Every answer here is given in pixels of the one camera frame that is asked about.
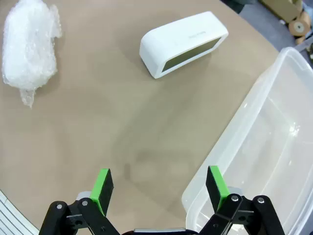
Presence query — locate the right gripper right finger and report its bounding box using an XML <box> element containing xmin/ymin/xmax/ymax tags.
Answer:
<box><xmin>195</xmin><ymin>165</ymin><xmax>286</xmax><ymax>235</ymax></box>

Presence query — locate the bubble clock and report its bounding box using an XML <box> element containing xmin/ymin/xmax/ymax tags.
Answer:
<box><xmin>1</xmin><ymin>0</ymin><xmax>62</xmax><ymax>108</ymax></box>

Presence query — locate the clear plastic storage bin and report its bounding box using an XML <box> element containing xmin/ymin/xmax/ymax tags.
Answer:
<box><xmin>181</xmin><ymin>47</ymin><xmax>313</xmax><ymax>235</ymax></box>

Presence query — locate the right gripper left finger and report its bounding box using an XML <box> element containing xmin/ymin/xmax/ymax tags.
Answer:
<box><xmin>38</xmin><ymin>168</ymin><xmax>121</xmax><ymax>235</ymax></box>

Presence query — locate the brown kraft paper roll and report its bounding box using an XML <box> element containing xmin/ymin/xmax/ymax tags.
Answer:
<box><xmin>288</xmin><ymin>11</ymin><xmax>312</xmax><ymax>39</ymax></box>

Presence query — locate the white digital alarm clock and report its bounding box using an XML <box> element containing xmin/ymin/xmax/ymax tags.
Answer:
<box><xmin>139</xmin><ymin>11</ymin><xmax>229</xmax><ymax>79</ymax></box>

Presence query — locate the brown cardboard carton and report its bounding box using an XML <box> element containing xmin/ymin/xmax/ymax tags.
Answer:
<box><xmin>259</xmin><ymin>0</ymin><xmax>304</xmax><ymax>23</ymax></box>

